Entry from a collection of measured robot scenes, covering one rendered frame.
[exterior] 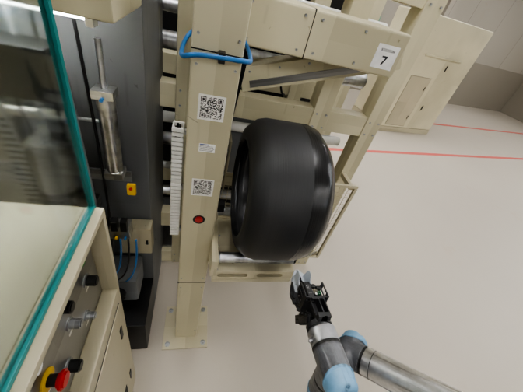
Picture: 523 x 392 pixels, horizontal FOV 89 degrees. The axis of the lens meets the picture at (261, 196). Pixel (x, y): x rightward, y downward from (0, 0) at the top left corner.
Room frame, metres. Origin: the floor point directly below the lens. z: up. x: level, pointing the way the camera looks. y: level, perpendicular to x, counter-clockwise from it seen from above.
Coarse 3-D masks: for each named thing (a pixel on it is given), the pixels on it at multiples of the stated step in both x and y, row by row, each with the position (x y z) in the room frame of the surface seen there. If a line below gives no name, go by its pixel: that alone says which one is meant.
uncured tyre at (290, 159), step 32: (256, 128) 0.87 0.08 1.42; (288, 128) 0.88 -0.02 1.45; (256, 160) 0.73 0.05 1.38; (288, 160) 0.74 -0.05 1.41; (320, 160) 0.79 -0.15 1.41; (256, 192) 0.66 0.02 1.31; (288, 192) 0.67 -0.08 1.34; (320, 192) 0.71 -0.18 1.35; (256, 224) 0.62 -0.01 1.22; (288, 224) 0.63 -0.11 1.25; (320, 224) 0.67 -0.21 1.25; (256, 256) 0.62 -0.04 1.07; (288, 256) 0.65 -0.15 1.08
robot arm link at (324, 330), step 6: (318, 324) 0.37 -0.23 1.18; (324, 324) 0.37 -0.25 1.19; (330, 324) 0.38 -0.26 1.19; (312, 330) 0.36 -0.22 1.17; (318, 330) 0.36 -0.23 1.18; (324, 330) 0.36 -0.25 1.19; (330, 330) 0.36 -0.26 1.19; (312, 336) 0.35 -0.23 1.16; (318, 336) 0.34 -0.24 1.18; (324, 336) 0.34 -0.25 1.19; (330, 336) 0.34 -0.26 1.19; (336, 336) 0.35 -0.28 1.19; (312, 342) 0.34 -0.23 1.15
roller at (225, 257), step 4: (220, 252) 0.71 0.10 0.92; (224, 252) 0.71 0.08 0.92; (228, 252) 0.72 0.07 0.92; (232, 252) 0.73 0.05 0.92; (236, 252) 0.73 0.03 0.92; (220, 256) 0.69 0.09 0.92; (224, 256) 0.70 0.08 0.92; (228, 256) 0.70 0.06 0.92; (232, 256) 0.71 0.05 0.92; (236, 256) 0.71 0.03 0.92; (240, 256) 0.72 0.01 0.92; (220, 260) 0.68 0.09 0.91; (224, 260) 0.69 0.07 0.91; (228, 260) 0.69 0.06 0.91; (232, 260) 0.70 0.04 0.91; (236, 260) 0.70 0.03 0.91; (240, 260) 0.71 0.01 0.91; (244, 260) 0.71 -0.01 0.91; (248, 260) 0.72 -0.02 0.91; (252, 260) 0.72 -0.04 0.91; (256, 260) 0.73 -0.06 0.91; (260, 260) 0.74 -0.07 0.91; (264, 260) 0.74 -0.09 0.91; (268, 260) 0.75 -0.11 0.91; (272, 260) 0.75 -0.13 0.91; (296, 260) 0.79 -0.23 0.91
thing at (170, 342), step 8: (168, 312) 0.83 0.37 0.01; (200, 312) 0.89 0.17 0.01; (168, 320) 0.78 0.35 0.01; (200, 320) 0.84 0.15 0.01; (168, 328) 0.74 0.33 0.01; (200, 328) 0.79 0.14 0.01; (168, 336) 0.69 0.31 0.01; (192, 336) 0.73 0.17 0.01; (200, 336) 0.75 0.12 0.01; (168, 344) 0.65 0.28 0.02; (176, 344) 0.66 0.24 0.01; (184, 344) 0.68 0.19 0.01; (192, 344) 0.69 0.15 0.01; (200, 344) 0.70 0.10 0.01
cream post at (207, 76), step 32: (224, 0) 0.72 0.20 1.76; (192, 32) 0.70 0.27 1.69; (224, 32) 0.72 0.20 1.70; (192, 64) 0.70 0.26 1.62; (192, 96) 0.70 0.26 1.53; (224, 96) 0.73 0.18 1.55; (192, 128) 0.70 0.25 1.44; (224, 128) 0.73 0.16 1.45; (192, 160) 0.71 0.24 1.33; (224, 160) 0.74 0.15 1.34; (192, 224) 0.71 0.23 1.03; (192, 256) 0.72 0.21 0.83; (192, 288) 0.72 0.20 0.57; (192, 320) 0.73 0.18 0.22
